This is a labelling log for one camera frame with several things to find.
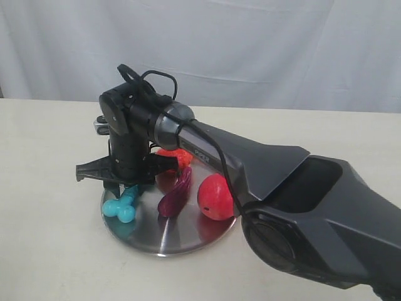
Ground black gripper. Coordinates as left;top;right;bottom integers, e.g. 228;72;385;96
76;131;179;199

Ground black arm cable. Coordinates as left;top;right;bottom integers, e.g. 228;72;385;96
117;63;249;220

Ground white backdrop cloth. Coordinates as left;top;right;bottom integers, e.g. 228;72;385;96
1;1;400;112

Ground orange-red toy strawberry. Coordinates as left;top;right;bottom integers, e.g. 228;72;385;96
156;149;193;170

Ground red toy apple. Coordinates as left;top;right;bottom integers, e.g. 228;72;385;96
197;174;234;221

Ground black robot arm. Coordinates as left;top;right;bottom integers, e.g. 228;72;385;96
76;83;400;300

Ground round stainless steel plate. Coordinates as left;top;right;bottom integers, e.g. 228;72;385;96
102;159;236;257

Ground turquoise toy bone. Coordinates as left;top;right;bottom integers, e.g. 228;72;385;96
102;186;138;223

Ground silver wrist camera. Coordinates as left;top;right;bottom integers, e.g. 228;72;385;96
93;115;110;135

